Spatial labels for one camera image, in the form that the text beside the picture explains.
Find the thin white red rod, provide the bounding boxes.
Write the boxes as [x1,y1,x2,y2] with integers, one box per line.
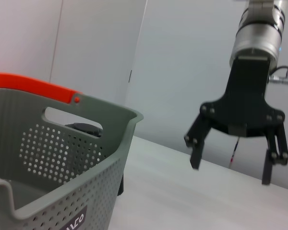
[229,136,240,170]

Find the orange basket carry handle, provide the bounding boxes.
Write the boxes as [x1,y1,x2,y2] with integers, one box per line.
[0,72,84,105]

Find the right gripper connector cable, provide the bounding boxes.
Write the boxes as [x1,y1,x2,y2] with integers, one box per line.
[268,66,288,86]

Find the grey-green perforated storage basket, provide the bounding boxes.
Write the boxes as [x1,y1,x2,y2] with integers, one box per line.
[0,87,144,230]

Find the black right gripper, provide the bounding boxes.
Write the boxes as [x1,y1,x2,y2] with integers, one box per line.
[184,57,288,185]

